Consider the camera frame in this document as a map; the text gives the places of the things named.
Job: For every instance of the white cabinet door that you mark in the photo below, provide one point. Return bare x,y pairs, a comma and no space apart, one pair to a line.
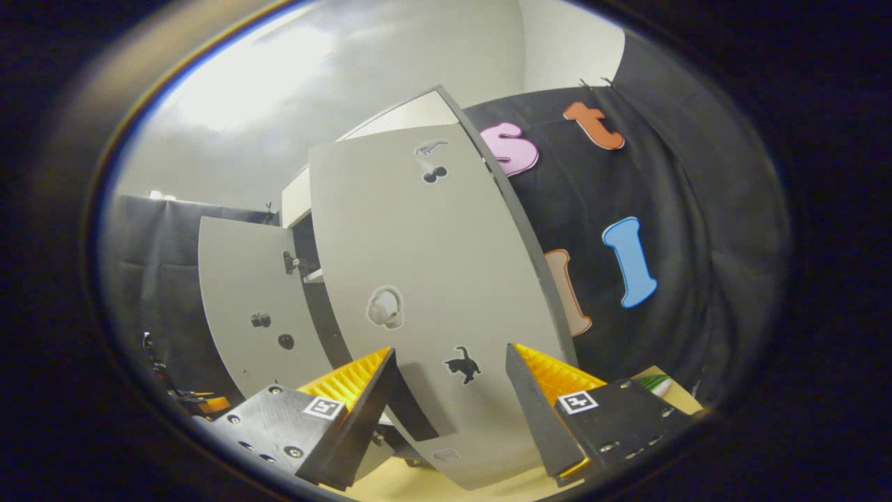
432,244
244,279

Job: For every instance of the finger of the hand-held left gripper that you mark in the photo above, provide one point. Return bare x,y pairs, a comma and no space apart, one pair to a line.
212,404

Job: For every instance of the black backdrop cloth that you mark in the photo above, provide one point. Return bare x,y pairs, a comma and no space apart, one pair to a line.
697,209

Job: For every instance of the white cabinet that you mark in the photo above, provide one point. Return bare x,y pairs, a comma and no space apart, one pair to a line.
322,314

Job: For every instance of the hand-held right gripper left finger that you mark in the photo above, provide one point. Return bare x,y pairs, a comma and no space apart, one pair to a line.
362,418

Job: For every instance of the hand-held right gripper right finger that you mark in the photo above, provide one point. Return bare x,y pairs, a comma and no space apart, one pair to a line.
536,418

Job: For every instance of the black tripod stand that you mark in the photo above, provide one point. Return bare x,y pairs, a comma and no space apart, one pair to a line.
155,359

